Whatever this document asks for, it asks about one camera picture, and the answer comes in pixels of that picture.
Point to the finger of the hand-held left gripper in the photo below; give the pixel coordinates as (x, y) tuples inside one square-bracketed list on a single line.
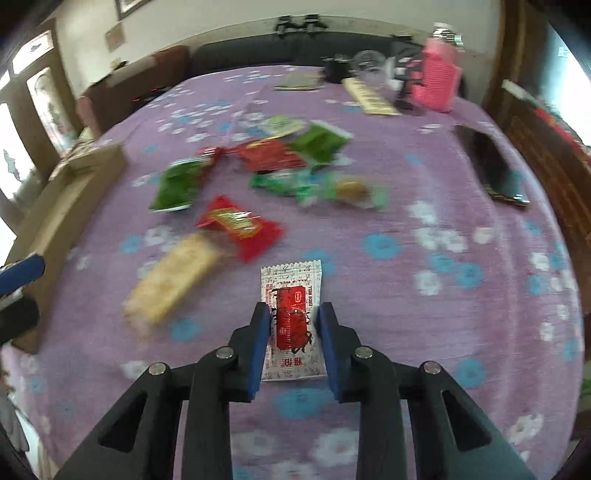
[(16, 318), (21, 274)]

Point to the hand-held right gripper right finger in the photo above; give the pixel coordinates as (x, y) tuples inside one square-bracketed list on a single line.
[(328, 350)]

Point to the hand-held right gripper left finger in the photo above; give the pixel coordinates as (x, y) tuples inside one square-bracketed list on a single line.
[(259, 350)]

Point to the white and red snack packet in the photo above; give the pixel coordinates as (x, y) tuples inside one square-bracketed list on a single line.
[(290, 290)]

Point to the cardboard box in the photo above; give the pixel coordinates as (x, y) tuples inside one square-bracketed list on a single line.
[(60, 212)]

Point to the dark green snack packet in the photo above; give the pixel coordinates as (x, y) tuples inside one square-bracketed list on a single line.
[(318, 143)]

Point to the pale green and white packet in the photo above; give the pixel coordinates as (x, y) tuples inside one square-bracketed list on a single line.
[(281, 125)]

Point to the yellow cracker packet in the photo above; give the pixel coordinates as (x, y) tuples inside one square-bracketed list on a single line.
[(171, 281)]

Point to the purple floral blanket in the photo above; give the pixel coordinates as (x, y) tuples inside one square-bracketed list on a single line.
[(415, 277)]

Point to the wooden glass door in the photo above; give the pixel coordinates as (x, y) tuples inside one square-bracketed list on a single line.
[(32, 115)]

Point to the clear packet with brown cake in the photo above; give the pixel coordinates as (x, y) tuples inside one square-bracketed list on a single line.
[(351, 191)]

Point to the green and white candy packet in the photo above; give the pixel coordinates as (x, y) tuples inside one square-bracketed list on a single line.
[(284, 182)]

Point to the bright green snack packet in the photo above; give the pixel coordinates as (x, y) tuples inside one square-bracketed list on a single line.
[(178, 184)]

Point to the small red snack packet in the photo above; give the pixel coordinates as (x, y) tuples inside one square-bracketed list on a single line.
[(210, 152)]

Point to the black smartphone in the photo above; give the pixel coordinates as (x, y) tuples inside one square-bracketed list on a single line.
[(496, 166)]

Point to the cream wafer packet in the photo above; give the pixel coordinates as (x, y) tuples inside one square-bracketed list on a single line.
[(369, 95)]

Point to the grey card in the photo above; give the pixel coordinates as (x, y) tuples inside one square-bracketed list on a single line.
[(300, 82)]

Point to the small black box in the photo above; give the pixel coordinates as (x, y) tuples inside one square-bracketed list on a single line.
[(337, 69)]

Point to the clear plastic cup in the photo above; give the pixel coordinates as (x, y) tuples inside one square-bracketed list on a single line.
[(369, 64)]

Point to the pink ribbed container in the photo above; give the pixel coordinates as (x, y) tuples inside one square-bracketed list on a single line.
[(438, 78)]

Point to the wooden bench back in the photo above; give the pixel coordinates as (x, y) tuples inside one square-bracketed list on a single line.
[(540, 143)]

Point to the dark sofa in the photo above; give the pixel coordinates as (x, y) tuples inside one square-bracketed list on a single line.
[(277, 50)]

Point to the black clips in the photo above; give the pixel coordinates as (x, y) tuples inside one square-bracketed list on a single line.
[(298, 23)]

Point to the wall paper notice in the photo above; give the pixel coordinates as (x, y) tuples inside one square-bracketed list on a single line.
[(113, 38)]

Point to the wall picture frame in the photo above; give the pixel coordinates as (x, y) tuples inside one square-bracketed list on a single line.
[(127, 7)]

